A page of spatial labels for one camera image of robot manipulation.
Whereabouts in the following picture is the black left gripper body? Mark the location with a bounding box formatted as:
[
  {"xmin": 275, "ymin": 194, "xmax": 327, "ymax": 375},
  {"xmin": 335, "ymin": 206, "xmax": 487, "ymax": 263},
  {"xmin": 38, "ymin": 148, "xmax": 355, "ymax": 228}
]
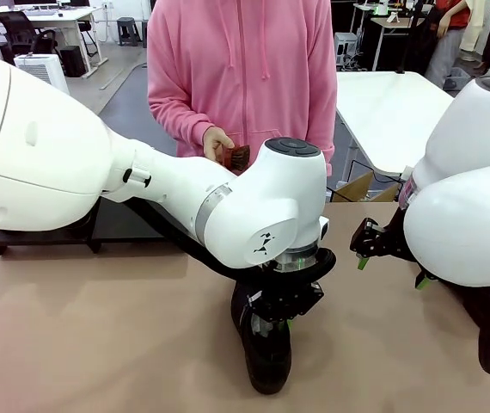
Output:
[{"xmin": 244, "ymin": 274, "xmax": 326, "ymax": 322}]

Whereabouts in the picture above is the grey plastic bin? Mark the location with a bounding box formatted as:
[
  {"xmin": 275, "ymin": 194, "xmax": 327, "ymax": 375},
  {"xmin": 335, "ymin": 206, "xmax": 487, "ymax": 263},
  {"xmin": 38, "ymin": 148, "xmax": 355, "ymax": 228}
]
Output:
[{"xmin": 444, "ymin": 66, "xmax": 472, "ymax": 91}]

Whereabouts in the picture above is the brown cardboard box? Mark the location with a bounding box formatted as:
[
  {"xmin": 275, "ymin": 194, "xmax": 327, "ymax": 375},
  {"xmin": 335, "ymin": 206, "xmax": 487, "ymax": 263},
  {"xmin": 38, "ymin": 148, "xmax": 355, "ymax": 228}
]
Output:
[{"xmin": 334, "ymin": 170, "xmax": 401, "ymax": 203}]

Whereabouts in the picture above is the white air purifier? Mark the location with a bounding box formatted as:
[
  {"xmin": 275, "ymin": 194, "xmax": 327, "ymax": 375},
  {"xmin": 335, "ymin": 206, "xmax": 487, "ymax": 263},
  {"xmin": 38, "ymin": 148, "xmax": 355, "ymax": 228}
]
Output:
[{"xmin": 14, "ymin": 53, "xmax": 70, "ymax": 96}]

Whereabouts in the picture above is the brown wooden shoe brush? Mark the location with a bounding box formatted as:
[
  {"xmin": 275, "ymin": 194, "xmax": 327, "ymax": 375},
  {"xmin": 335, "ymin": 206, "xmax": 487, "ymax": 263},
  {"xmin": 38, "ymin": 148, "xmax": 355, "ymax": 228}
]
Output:
[{"xmin": 217, "ymin": 145, "xmax": 251, "ymax": 176}]

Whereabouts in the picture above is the white computer case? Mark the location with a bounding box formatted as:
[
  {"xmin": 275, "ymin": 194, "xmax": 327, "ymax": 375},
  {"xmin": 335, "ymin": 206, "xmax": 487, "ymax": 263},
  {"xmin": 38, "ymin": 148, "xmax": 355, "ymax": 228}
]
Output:
[{"xmin": 334, "ymin": 32, "xmax": 360, "ymax": 68}]

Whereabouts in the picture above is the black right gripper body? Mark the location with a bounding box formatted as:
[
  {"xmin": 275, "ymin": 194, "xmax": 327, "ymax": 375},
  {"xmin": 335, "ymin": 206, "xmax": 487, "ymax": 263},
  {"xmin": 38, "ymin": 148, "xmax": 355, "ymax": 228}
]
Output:
[{"xmin": 348, "ymin": 217, "xmax": 413, "ymax": 262}]

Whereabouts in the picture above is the white folding table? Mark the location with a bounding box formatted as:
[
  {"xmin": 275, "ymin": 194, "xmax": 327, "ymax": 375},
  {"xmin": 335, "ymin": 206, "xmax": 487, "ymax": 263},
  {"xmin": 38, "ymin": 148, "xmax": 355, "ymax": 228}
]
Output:
[{"xmin": 334, "ymin": 71, "xmax": 456, "ymax": 177}]

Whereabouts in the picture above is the person's pink hoodie torso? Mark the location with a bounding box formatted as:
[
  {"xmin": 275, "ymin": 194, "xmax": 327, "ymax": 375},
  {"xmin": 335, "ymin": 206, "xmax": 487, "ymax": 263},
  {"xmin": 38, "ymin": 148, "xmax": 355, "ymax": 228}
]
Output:
[{"xmin": 147, "ymin": 0, "xmax": 338, "ymax": 177}]

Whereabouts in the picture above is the person's left forearm pink sleeve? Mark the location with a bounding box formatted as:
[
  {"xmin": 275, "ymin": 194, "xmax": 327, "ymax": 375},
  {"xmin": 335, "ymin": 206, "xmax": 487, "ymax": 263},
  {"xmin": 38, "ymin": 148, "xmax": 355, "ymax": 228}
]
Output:
[{"xmin": 313, "ymin": 107, "xmax": 338, "ymax": 177}]

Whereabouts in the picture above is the black metal shoe stand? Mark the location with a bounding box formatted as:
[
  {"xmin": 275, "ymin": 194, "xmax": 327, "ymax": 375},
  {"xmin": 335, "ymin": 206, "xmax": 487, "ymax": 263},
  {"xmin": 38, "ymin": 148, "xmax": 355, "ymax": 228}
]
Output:
[
  {"xmin": 88, "ymin": 200, "xmax": 186, "ymax": 254},
  {"xmin": 0, "ymin": 214, "xmax": 102, "ymax": 257}
]

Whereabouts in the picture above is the wooden top background desk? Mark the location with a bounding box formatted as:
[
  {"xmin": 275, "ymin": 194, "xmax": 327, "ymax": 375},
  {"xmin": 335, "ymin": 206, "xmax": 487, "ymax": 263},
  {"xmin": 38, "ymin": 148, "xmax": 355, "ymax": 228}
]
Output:
[{"xmin": 369, "ymin": 16, "xmax": 426, "ymax": 72}]

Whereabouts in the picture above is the grey plastic stool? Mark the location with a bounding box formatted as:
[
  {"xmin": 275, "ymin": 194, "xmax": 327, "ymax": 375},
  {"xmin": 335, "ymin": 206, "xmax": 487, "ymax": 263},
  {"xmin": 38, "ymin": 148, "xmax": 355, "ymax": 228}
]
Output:
[{"xmin": 117, "ymin": 16, "xmax": 137, "ymax": 46}]

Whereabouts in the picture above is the person's right forearm pink sleeve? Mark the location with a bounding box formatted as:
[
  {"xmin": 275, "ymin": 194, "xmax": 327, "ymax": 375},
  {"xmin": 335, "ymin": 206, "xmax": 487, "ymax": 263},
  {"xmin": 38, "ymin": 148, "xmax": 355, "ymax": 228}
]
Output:
[{"xmin": 148, "ymin": 92, "xmax": 216, "ymax": 154}]

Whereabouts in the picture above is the black tripod pole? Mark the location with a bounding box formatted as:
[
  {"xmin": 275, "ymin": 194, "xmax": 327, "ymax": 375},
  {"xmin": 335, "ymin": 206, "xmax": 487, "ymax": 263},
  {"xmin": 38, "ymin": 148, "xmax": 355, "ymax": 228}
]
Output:
[{"xmin": 397, "ymin": 0, "xmax": 426, "ymax": 75}]

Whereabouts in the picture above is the black computer tower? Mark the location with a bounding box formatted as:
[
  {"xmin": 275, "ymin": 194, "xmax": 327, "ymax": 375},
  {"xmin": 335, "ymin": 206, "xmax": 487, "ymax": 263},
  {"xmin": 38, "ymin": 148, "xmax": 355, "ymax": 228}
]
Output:
[{"xmin": 59, "ymin": 45, "xmax": 87, "ymax": 78}]

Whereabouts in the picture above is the black office chair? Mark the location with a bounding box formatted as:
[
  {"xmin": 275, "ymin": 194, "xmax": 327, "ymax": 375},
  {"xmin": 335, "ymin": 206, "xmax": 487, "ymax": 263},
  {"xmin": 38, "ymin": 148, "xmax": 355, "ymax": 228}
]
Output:
[{"xmin": 0, "ymin": 10, "xmax": 59, "ymax": 59}]

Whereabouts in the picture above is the white office desk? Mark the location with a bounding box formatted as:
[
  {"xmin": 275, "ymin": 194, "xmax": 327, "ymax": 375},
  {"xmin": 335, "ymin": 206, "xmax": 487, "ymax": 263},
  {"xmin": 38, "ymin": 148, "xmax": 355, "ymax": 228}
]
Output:
[{"xmin": 0, "ymin": 6, "xmax": 108, "ymax": 78}]

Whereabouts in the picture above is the person's right hand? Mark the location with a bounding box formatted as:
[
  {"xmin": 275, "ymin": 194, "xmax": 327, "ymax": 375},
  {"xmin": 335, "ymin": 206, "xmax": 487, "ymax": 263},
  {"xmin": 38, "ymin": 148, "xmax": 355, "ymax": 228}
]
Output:
[{"xmin": 202, "ymin": 127, "xmax": 234, "ymax": 163}]

